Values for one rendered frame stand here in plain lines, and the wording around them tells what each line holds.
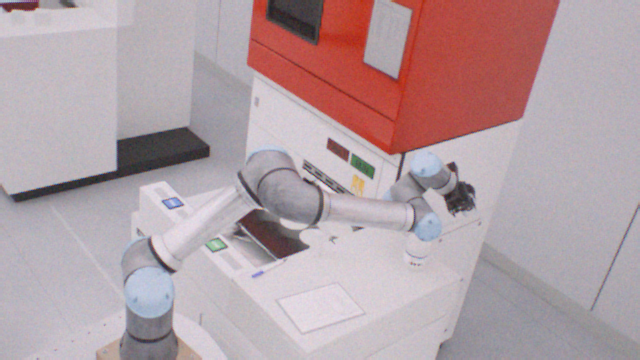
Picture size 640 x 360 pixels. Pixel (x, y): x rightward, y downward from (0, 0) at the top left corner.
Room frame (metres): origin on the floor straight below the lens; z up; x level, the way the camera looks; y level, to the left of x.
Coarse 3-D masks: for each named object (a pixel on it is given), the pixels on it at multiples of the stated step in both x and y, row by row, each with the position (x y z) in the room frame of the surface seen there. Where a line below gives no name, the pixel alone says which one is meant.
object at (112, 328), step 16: (112, 320) 1.39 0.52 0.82; (176, 320) 1.44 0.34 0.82; (192, 320) 1.45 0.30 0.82; (80, 336) 1.31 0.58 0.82; (96, 336) 1.32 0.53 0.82; (112, 336) 1.33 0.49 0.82; (192, 336) 1.39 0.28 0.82; (208, 336) 1.40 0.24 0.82; (48, 352) 1.24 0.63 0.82; (64, 352) 1.24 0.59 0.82; (80, 352) 1.25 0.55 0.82; (208, 352) 1.34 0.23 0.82
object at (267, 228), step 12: (252, 216) 1.92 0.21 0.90; (264, 216) 1.93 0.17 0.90; (276, 216) 1.94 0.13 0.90; (252, 228) 1.84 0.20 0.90; (264, 228) 1.86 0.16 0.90; (276, 228) 1.87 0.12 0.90; (312, 228) 1.91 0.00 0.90; (264, 240) 1.79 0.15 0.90; (276, 240) 1.80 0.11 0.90; (288, 240) 1.81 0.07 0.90; (300, 240) 1.82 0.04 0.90; (276, 252) 1.73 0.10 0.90; (288, 252) 1.75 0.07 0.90
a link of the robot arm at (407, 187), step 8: (408, 176) 1.63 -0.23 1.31; (400, 184) 1.62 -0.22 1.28; (408, 184) 1.61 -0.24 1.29; (416, 184) 1.61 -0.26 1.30; (392, 192) 1.61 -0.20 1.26; (400, 192) 1.59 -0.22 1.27; (408, 192) 1.58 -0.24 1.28; (416, 192) 1.59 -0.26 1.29; (424, 192) 1.62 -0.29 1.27; (392, 200) 1.59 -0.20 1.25; (400, 200) 1.57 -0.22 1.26
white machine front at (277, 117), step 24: (264, 96) 2.45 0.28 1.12; (288, 96) 2.35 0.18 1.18; (264, 120) 2.44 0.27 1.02; (288, 120) 2.33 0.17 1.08; (312, 120) 2.24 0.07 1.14; (264, 144) 2.42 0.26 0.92; (288, 144) 2.32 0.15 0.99; (312, 144) 2.23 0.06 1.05; (360, 144) 2.06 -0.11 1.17; (336, 168) 2.12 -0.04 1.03; (384, 168) 1.97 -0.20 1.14; (384, 192) 1.95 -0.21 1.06
